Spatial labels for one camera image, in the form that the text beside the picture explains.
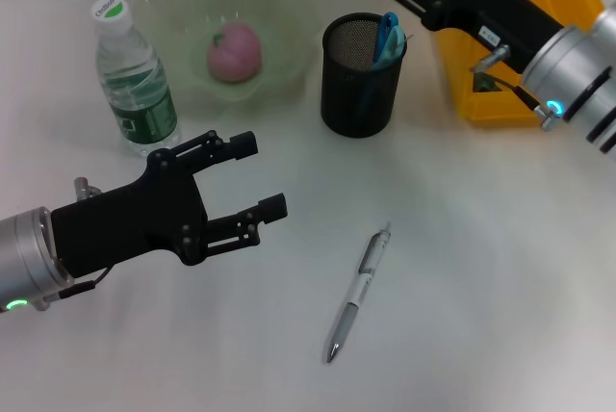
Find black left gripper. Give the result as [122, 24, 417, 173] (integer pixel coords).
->
[50, 130, 289, 279]

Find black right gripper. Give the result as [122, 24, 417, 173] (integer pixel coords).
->
[376, 0, 565, 75]

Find blue plastic scissors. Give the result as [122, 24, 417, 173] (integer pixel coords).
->
[358, 11, 405, 113]

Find green plastic wrapper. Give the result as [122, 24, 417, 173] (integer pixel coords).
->
[474, 72, 501, 94]

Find pink toy peach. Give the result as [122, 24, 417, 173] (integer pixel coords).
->
[206, 21, 264, 84]

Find clear green-label water bottle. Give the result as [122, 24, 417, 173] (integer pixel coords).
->
[90, 0, 183, 159]

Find silver ballpoint pen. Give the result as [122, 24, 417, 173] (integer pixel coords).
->
[324, 221, 394, 364]

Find black mesh pen holder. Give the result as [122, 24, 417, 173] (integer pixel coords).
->
[321, 12, 408, 139]

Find translucent green fruit plate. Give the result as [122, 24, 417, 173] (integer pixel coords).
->
[132, 0, 322, 119]

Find yellow plastic bin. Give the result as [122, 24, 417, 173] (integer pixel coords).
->
[430, 0, 606, 129]

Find left gripper cable with plugs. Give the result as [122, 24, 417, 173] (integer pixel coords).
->
[33, 175, 113, 312]

